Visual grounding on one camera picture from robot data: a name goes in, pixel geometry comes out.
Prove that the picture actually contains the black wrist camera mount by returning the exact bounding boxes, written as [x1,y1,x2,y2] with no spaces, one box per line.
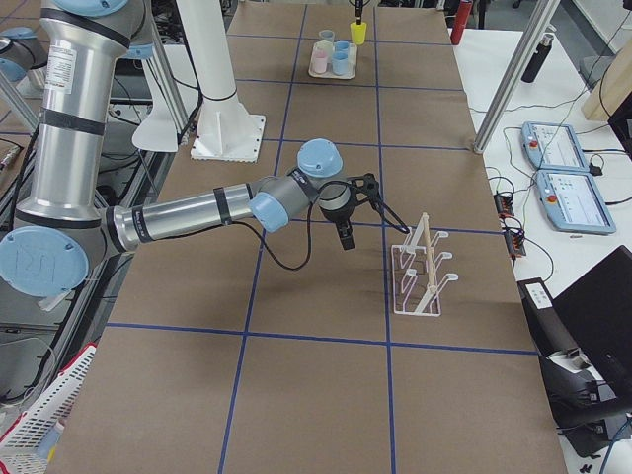
[348,173,382,212]

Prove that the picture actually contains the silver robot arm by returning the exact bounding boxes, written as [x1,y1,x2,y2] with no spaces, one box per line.
[1,1,356,297]

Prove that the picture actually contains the black laptop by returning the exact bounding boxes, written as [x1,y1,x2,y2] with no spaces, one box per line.
[553,245,631,384]

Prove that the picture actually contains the pink plastic cup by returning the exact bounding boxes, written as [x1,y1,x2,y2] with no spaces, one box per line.
[311,48,328,75]

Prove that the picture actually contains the white wire cup rack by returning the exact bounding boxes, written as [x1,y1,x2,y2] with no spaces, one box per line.
[390,212,459,317]

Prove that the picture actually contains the red bottle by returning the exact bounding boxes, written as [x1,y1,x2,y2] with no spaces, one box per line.
[450,0,473,45]

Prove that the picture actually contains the black braided right cable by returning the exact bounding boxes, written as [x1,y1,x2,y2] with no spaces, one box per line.
[231,180,412,272]

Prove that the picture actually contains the yellow plastic cup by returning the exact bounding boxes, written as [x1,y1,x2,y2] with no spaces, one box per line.
[350,21,367,46]

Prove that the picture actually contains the blue teach pendant near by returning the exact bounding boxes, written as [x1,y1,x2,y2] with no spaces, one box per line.
[535,169,616,235]

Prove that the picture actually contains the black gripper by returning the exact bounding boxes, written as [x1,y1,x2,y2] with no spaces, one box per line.
[323,206,355,251]

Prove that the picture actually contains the pale green plastic cup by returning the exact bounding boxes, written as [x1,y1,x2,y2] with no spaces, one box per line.
[315,40,334,54]

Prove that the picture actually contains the blue plastic cup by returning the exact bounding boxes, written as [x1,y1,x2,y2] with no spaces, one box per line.
[334,40,350,54]
[332,50,349,76]

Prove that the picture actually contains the grey plastic cup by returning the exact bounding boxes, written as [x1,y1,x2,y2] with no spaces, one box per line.
[319,30,335,42]

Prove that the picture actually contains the cream plastic tray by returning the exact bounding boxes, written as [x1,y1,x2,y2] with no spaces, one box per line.
[308,41,357,80]

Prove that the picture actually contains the white plastic basket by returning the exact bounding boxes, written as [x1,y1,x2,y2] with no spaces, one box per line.
[1,343,97,473]

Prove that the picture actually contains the black bottle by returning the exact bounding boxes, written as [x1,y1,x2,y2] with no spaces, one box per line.
[520,33,554,83]

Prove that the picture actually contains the blue teach pendant far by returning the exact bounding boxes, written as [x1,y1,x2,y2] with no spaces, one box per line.
[521,121,589,171]

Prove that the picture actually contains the blue teach pendant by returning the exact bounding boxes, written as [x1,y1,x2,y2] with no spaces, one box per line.
[535,169,616,235]
[521,121,589,171]

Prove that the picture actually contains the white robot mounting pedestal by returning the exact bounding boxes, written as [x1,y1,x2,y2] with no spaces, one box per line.
[177,0,266,162]

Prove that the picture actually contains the aluminium frame post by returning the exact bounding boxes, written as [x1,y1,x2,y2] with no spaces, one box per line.
[472,0,561,154]

